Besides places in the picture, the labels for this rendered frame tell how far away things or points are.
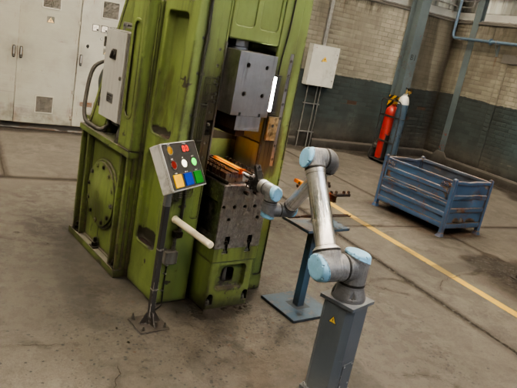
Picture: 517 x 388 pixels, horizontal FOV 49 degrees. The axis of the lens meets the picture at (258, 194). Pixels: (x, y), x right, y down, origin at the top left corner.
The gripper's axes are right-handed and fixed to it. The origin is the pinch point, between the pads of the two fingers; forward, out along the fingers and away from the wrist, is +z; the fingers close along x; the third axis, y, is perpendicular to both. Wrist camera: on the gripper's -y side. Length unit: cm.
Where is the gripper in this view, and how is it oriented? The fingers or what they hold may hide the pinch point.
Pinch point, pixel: (245, 172)
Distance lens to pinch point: 373.5
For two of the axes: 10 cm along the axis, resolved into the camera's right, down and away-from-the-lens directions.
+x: 7.9, -0.2, 6.2
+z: -5.8, -3.6, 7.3
